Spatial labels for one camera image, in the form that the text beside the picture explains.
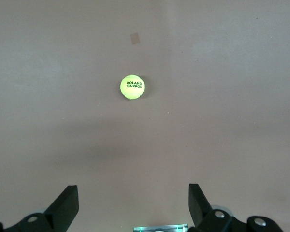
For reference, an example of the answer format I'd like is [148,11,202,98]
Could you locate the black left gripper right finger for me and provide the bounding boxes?
[188,183,284,232]

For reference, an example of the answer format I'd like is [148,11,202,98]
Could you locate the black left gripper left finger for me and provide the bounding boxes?
[0,185,80,232]

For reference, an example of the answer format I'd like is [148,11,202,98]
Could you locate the yellow Roland Garros tennis ball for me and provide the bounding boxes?
[119,74,145,100]

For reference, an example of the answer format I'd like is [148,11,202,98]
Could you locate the brown tape patch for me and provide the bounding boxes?
[130,32,142,45]

